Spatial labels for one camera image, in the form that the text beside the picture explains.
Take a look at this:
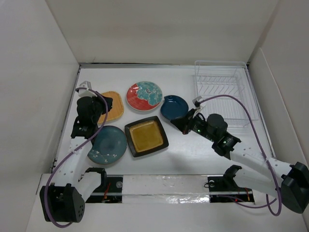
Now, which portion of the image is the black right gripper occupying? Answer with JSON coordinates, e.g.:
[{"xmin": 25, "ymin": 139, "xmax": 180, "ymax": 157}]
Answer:
[{"xmin": 170, "ymin": 109, "xmax": 216, "ymax": 143}]

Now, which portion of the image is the orange woven square plate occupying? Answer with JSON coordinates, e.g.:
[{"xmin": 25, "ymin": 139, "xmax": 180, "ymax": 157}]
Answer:
[{"xmin": 102, "ymin": 91, "xmax": 124, "ymax": 122}]

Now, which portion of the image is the dark blue leaf-shaped dish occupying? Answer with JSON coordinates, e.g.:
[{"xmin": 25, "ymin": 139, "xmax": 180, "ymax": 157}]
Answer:
[{"xmin": 160, "ymin": 95, "xmax": 189, "ymax": 120}]

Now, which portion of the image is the red and teal floral plate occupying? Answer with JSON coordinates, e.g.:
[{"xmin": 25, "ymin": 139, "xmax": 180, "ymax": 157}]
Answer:
[{"xmin": 126, "ymin": 81, "xmax": 163, "ymax": 111}]

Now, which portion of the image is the blue-grey blossom round plate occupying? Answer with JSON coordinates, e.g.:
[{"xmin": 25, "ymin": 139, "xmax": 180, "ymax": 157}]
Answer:
[{"xmin": 87, "ymin": 126, "xmax": 127, "ymax": 165}]

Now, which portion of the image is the black and amber square plate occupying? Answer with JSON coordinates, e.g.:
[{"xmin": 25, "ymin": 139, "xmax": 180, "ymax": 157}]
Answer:
[{"xmin": 125, "ymin": 116, "xmax": 169, "ymax": 158}]

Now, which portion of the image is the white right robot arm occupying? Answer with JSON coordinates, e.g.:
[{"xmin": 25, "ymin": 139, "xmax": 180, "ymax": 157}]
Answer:
[{"xmin": 171, "ymin": 109, "xmax": 309, "ymax": 214}]

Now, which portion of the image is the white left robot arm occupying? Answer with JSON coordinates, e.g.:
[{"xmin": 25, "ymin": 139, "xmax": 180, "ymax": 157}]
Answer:
[{"xmin": 40, "ymin": 96, "xmax": 113, "ymax": 228}]

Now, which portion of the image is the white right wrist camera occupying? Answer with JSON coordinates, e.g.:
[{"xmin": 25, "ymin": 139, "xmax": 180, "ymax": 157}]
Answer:
[{"xmin": 192, "ymin": 96, "xmax": 202, "ymax": 107}]

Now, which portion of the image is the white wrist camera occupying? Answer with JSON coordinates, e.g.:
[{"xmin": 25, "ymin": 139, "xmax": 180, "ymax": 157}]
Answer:
[
  {"xmin": 79, "ymin": 81, "xmax": 92, "ymax": 89},
  {"xmin": 192, "ymin": 96, "xmax": 202, "ymax": 107}
]

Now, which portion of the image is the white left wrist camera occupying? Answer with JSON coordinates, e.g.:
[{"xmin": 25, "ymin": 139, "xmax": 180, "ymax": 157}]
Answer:
[{"xmin": 79, "ymin": 81, "xmax": 92, "ymax": 89}]

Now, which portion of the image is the white wire dish rack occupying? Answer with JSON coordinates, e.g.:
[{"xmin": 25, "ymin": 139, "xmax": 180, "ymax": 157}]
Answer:
[{"xmin": 195, "ymin": 60, "xmax": 260, "ymax": 127}]

